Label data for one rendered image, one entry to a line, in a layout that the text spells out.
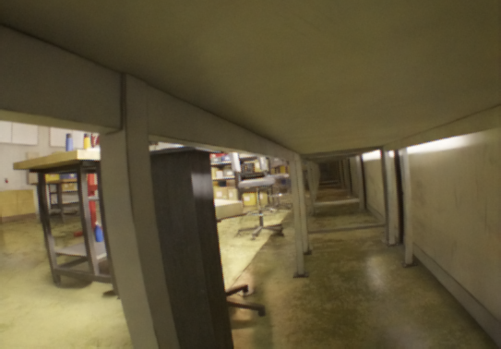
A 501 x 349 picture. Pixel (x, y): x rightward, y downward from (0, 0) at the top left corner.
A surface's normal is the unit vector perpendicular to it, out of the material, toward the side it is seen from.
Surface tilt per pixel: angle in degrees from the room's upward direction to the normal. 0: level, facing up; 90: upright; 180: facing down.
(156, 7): 180
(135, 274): 90
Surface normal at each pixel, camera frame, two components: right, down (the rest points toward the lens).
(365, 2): 0.10, 0.99
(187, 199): -0.18, -0.03
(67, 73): 0.96, -0.11
